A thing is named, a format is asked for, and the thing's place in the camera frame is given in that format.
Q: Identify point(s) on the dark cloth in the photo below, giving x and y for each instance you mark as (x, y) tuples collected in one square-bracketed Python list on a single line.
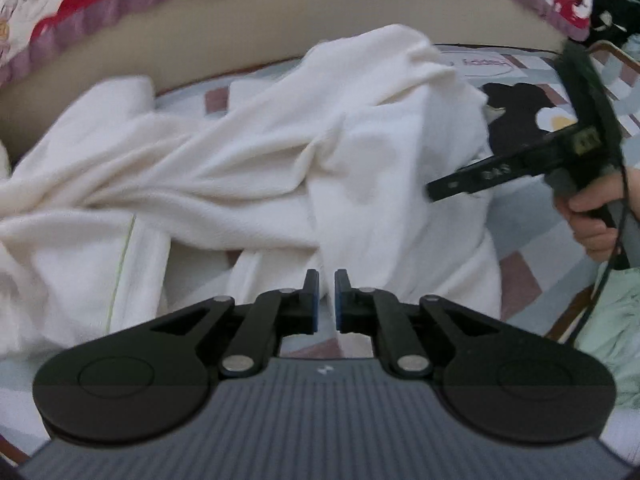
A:
[(620, 5)]

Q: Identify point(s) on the person's right hand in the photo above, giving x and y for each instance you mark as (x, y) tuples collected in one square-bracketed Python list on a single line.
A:
[(587, 237)]

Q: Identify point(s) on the checked printed play mat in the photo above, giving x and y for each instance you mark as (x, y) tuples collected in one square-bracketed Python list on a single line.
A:
[(520, 280)]

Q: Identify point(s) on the cream garment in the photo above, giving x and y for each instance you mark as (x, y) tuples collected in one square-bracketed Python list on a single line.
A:
[(280, 160)]

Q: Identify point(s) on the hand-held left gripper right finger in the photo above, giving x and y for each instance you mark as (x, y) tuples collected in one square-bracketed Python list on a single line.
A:
[(340, 302)]

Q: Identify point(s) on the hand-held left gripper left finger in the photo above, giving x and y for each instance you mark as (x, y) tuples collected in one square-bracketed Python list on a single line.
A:
[(314, 302)]

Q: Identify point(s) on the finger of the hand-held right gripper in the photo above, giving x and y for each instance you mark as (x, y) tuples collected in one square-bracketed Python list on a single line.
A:
[(470, 182)]

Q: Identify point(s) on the light green garment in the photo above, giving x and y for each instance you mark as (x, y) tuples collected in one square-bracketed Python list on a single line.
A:
[(620, 325)]

